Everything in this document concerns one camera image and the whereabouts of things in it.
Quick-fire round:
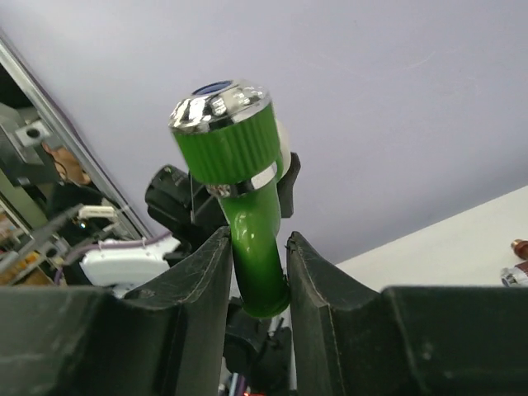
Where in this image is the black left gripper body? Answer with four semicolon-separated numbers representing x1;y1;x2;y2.
144;164;223;248

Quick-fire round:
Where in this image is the aluminium frame post left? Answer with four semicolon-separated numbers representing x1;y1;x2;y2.
1;33;153;237

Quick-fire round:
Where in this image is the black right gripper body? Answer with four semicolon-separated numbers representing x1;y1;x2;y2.
224;297;293;395

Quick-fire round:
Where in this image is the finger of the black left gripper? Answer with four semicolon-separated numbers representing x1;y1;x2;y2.
277;152;301;218

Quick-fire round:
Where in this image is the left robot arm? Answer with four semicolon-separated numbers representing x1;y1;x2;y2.
77;165;227;297

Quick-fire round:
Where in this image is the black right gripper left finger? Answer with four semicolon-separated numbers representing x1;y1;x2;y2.
1;228;231;395

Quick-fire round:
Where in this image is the green plastic faucet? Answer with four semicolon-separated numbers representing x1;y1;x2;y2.
168;79;290;318

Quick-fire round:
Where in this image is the blue plastic faucet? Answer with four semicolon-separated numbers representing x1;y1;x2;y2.
499;238;528;288

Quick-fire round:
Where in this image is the white plastic elbow fitting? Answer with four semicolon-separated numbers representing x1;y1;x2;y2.
276;119;291;178

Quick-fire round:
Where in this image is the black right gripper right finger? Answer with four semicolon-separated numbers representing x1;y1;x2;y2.
287;232;527;395

